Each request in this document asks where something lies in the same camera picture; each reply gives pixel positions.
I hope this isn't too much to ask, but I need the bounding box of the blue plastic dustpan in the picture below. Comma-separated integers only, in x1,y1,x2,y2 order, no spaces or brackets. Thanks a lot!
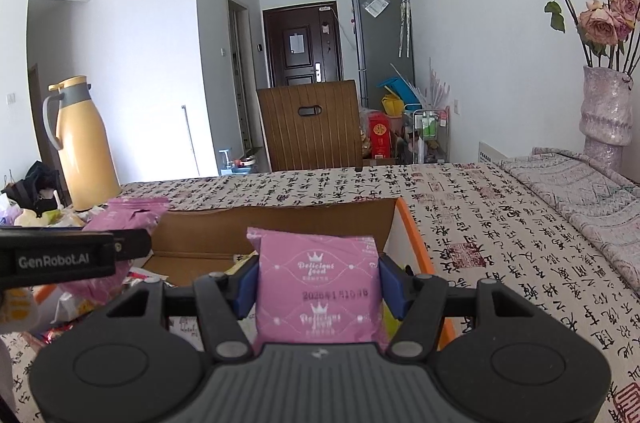
378,76,416,104

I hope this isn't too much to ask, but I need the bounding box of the yellow thermos jug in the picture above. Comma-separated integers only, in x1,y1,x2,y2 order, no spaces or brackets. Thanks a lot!
42,75,120,210

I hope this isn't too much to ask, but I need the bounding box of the pink textured vase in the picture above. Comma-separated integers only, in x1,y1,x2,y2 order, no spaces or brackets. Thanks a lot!
579,66,634,172

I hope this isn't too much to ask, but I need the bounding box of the patterned fabric runner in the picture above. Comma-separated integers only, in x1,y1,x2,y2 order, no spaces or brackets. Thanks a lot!
498,148,640,292

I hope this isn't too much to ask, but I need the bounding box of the black bag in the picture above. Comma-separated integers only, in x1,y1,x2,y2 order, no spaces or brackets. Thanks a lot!
2,161,62,215

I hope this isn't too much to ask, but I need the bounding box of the brown woven chair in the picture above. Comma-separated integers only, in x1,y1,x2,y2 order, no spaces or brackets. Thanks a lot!
258,80,362,172

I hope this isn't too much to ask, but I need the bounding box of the red cardboard pumpkin box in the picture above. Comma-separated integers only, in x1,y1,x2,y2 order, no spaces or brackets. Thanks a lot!
136,198,435,347

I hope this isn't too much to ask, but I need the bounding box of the cream fabric flower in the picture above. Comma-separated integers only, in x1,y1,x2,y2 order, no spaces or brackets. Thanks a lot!
14,209,62,228

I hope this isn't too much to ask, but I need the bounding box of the wire storage rack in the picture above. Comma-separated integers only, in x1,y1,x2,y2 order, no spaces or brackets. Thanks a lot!
404,104,450,164

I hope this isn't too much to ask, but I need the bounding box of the red gift box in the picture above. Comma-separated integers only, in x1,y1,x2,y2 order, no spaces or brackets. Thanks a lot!
368,112,392,158

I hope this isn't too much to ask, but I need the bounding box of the dark brown entrance door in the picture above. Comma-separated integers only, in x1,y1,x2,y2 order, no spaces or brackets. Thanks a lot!
262,1,343,87

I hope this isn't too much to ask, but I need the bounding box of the pink snack bag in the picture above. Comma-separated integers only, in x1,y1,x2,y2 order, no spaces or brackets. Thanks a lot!
246,228,388,349
58,196,170,305

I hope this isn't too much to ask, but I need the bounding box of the grey refrigerator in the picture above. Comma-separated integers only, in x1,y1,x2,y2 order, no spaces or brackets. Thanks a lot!
352,0,416,110

